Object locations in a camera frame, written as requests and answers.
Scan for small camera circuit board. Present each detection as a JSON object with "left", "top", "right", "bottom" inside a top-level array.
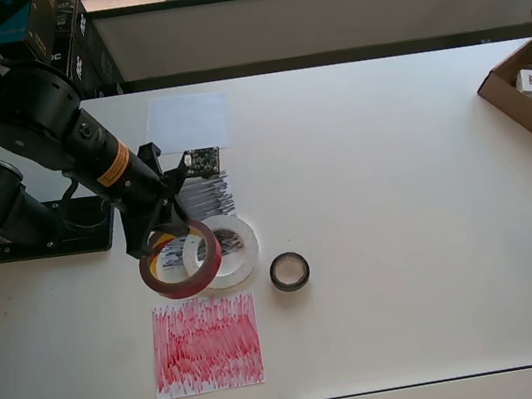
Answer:
[{"left": 180, "top": 144, "right": 225, "bottom": 181}]

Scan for plain white paper sheet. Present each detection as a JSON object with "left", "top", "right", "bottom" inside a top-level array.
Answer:
[{"left": 138, "top": 87, "right": 236, "bottom": 161}]

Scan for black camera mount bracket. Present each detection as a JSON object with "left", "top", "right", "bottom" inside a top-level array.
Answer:
[{"left": 135, "top": 136, "right": 193, "bottom": 200}]

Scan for white tape roll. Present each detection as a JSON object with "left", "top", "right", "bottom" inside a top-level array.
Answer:
[{"left": 176, "top": 210, "right": 266, "bottom": 297}]

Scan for red tape roll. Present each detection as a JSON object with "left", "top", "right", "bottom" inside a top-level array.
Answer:
[{"left": 132, "top": 216, "right": 228, "bottom": 306}]

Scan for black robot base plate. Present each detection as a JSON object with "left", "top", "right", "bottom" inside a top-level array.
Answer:
[{"left": 0, "top": 191, "right": 123, "bottom": 269}]

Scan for black AOC monitor box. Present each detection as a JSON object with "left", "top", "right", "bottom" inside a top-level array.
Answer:
[{"left": 19, "top": 0, "right": 98, "bottom": 85}]

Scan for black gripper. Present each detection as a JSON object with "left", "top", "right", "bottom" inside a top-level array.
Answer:
[{"left": 107, "top": 163, "right": 205, "bottom": 262}]

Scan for black tape roll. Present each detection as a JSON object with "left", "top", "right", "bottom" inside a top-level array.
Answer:
[{"left": 267, "top": 249, "right": 314, "bottom": 295}]

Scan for black scribbled paper sheet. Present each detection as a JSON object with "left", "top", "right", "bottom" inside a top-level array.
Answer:
[{"left": 149, "top": 168, "right": 246, "bottom": 270}]

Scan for black box with trim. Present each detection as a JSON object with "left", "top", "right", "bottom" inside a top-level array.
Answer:
[{"left": 58, "top": 5, "right": 128, "bottom": 102}]

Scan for open brown cardboard box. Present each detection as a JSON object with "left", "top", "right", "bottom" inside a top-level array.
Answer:
[{"left": 461, "top": 0, "right": 532, "bottom": 170}]

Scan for red scribbled paper sheet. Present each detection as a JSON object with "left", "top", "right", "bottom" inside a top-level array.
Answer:
[{"left": 140, "top": 290, "right": 268, "bottom": 399}]

